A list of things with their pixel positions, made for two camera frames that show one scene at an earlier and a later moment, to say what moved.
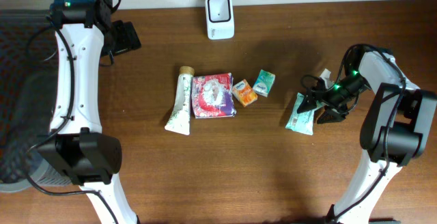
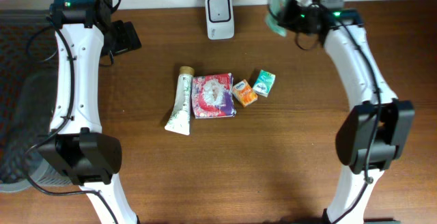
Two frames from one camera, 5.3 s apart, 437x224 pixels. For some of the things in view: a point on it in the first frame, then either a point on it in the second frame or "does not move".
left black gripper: (128, 37) does not move
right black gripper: (320, 91) → (290, 9)
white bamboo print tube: (179, 119) does not move
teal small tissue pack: (263, 82) does not move
